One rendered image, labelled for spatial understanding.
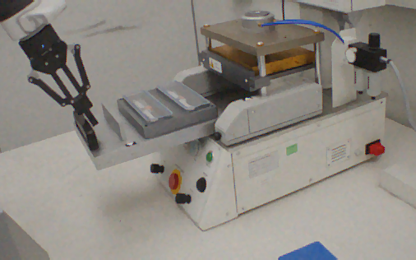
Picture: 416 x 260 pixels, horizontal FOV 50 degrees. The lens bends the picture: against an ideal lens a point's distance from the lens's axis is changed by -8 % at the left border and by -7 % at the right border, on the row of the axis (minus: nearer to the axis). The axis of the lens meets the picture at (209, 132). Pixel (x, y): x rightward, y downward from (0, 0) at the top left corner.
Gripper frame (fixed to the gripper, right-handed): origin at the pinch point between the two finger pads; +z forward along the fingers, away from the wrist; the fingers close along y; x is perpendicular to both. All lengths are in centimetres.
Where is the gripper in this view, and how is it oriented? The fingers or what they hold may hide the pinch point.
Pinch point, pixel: (85, 110)
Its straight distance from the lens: 100.7
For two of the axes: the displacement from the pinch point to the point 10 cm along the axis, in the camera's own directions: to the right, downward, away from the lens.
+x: 4.5, 3.5, -8.3
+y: -7.9, 5.8, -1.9
